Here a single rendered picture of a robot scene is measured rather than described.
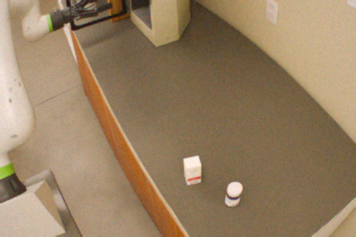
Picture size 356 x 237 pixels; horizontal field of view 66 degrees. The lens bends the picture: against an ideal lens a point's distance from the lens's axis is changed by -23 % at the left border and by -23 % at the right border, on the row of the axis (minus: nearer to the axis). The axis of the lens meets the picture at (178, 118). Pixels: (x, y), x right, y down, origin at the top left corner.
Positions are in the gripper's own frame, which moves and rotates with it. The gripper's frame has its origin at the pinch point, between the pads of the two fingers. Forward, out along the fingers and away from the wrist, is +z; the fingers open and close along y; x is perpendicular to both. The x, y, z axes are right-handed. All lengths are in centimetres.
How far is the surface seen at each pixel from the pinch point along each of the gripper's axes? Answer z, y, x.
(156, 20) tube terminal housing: 17.1, -14.2, 11.1
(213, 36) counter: 42, -19, 25
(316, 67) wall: 59, -69, 14
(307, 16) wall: 59, -60, -5
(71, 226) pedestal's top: -44, -78, 25
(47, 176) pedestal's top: -46, -57, 26
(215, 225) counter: -6, -97, 25
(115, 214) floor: -28, -27, 120
